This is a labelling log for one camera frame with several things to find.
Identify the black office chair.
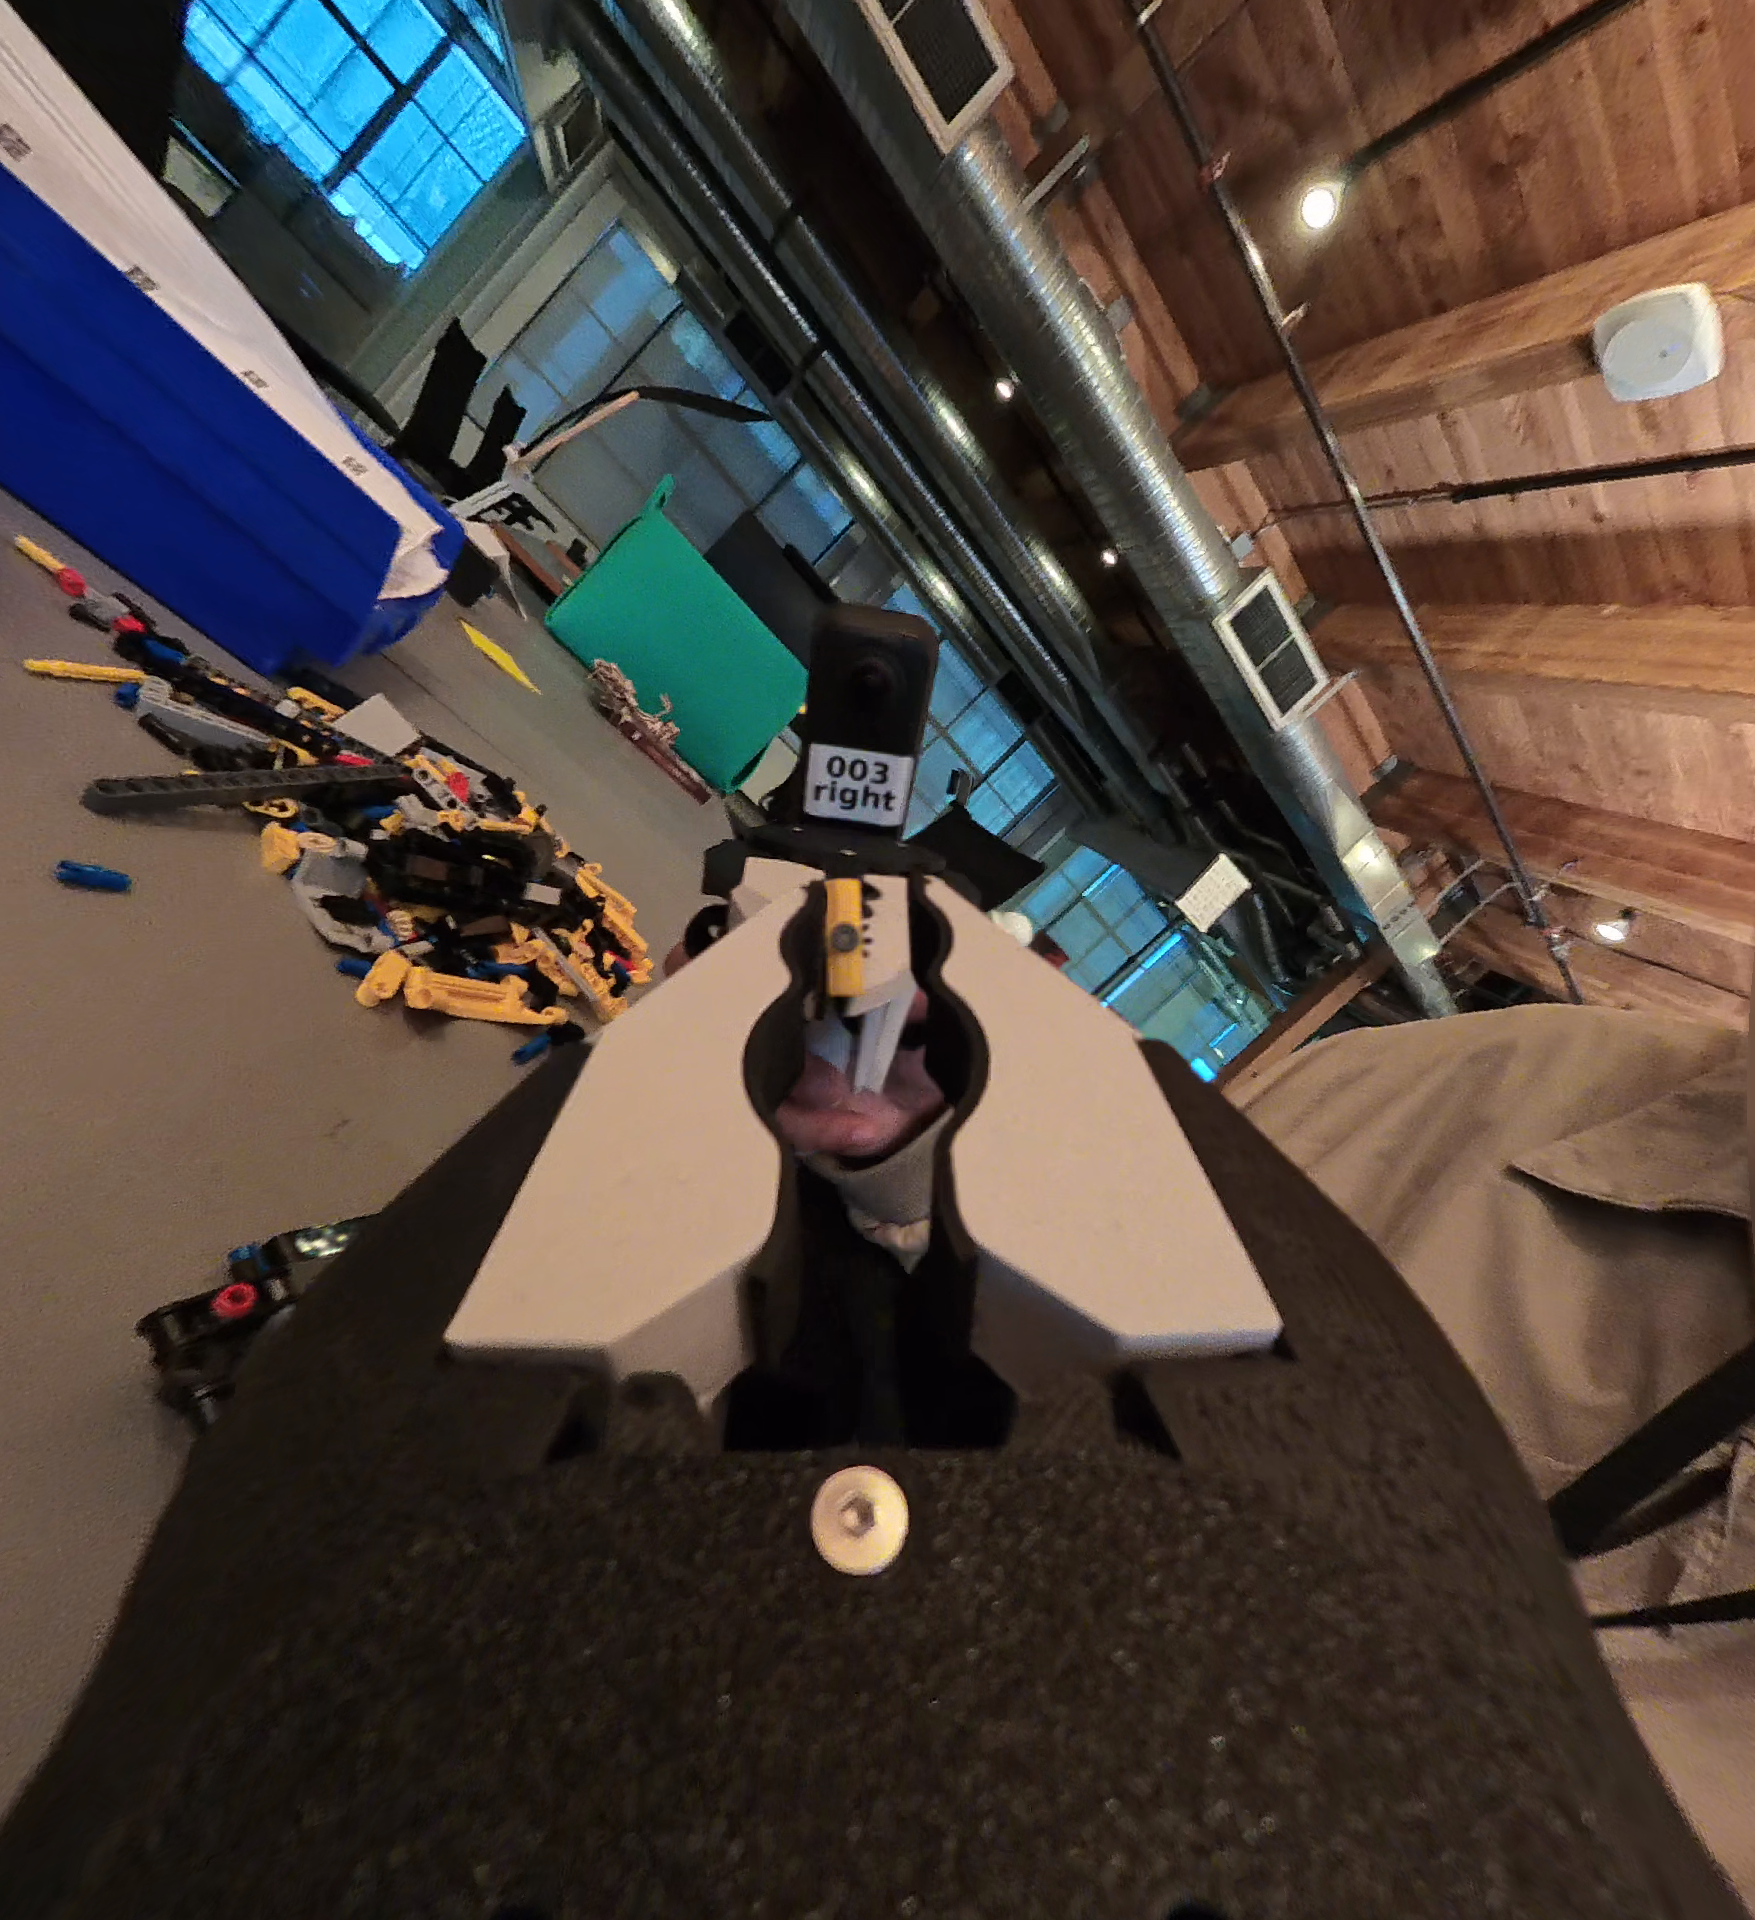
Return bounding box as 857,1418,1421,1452
400,315,530,470

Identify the wooden stick stand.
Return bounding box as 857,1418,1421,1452
450,382,777,526

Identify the black monitor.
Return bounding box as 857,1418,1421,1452
705,513,838,619

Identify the white air vent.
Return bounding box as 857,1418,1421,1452
1211,566,1331,732
853,0,1016,156

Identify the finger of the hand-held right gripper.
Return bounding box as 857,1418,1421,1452
730,857,819,940
815,877,955,1097

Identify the person's right hand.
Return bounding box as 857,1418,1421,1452
778,1050,955,1157

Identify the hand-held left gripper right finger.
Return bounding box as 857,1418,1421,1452
913,881,1287,1449

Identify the small yellow black connector assembly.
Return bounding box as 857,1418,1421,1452
817,877,873,1002

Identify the silver ventilation duct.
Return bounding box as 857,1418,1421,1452
757,0,1464,1023

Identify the white sign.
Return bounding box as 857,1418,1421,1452
1175,851,1255,936

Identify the white ceiling access point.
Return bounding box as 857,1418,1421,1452
1592,282,1728,403

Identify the teal green storage box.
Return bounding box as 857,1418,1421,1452
543,478,815,796

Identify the black strap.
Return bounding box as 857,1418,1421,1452
1545,1319,1755,1559

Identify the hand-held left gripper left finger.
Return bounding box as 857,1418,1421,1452
442,881,838,1449

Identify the pile of brick pieces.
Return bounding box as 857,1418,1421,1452
11,532,658,1071

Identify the person's right forearm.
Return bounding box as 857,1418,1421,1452
817,1132,955,1268

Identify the black grey brick chassis assembly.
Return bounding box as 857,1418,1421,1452
134,1212,369,1431

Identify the blue bin with papers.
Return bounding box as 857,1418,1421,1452
0,0,466,605

